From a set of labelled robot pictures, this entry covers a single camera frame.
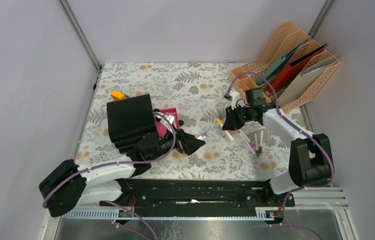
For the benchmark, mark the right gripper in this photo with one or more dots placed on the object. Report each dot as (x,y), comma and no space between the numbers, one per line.
(231,123)

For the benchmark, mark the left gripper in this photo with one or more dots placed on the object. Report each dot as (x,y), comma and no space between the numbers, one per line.
(187,143)

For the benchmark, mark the yellow tip white pen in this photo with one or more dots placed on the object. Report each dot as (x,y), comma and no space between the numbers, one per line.
(227,133)

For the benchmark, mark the purple tip white pen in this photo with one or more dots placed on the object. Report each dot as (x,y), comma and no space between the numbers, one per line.
(249,142)

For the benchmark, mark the pink drawer tray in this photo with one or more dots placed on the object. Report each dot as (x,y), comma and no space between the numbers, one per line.
(162,126)

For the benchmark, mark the teal folder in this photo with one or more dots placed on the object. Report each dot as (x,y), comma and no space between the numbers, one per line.
(284,54)

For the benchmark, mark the black pen holder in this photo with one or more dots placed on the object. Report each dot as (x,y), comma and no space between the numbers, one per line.
(129,120)

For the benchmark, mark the peach file organizer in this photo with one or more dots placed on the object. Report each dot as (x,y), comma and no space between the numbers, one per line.
(249,75)

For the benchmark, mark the red notebook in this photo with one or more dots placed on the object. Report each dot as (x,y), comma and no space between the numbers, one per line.
(294,68)

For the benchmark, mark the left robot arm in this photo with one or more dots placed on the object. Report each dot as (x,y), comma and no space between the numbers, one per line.
(70,184)

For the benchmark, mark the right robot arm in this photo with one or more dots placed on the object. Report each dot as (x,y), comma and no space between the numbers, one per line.
(310,154)

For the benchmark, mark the dark red tip pen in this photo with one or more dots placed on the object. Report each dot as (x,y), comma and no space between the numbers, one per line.
(261,141)

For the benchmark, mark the green tip pen right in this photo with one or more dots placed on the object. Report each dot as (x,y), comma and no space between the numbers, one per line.
(256,143)

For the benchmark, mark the floral table mat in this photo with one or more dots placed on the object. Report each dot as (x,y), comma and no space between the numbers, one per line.
(197,91)

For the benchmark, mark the yellow block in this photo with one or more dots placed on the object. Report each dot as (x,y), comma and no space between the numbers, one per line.
(117,95)

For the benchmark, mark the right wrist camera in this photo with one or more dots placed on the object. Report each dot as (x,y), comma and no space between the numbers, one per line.
(233,96)

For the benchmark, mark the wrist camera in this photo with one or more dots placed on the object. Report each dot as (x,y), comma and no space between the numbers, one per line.
(167,120)
(233,96)

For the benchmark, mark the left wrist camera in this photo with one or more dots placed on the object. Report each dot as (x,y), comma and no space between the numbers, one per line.
(167,120)

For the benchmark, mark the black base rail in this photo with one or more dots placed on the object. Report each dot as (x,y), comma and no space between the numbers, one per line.
(196,198)

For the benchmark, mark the right aluminium frame post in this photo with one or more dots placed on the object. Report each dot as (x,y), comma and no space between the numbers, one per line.
(321,16)

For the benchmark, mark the aluminium frame post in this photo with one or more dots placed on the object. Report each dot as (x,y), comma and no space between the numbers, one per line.
(77,28)
(321,16)

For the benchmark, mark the left aluminium frame post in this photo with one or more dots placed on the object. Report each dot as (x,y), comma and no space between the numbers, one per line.
(77,28)

